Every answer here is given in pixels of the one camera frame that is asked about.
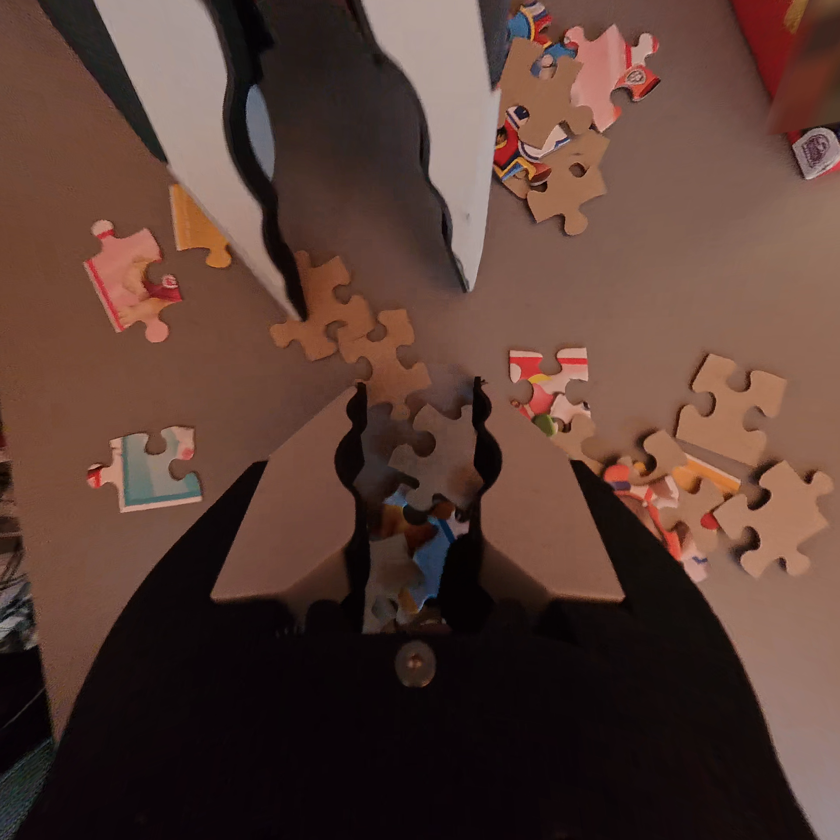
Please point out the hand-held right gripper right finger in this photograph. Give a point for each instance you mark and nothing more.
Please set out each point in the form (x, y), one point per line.
(544, 525)

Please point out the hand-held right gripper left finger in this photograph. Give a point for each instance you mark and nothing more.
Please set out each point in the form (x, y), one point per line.
(289, 525)

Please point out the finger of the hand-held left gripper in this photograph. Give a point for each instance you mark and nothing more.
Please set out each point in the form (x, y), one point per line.
(177, 98)
(459, 98)

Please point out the small heap of puzzle pieces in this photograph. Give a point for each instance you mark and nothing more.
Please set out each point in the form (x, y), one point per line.
(544, 85)

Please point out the red white colourful puzzle piece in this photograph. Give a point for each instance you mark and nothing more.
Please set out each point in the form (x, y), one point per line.
(551, 387)

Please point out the pink puzzle piece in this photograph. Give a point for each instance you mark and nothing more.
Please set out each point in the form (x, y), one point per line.
(124, 282)

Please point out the pile of puzzle pieces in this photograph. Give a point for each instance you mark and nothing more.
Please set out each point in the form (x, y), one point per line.
(735, 407)

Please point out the colourful cardboard puzzle box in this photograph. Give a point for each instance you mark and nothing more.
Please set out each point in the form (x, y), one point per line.
(754, 39)

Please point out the blue orange dog puzzle piece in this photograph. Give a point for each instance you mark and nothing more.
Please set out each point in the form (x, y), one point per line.
(426, 544)

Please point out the plain orange puzzle piece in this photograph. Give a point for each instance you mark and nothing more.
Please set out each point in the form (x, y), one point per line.
(197, 229)

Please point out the teal corner puzzle piece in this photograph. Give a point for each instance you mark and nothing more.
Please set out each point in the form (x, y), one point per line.
(148, 469)

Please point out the person's plaid shirt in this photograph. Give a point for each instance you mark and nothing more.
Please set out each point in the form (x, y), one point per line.
(13, 590)

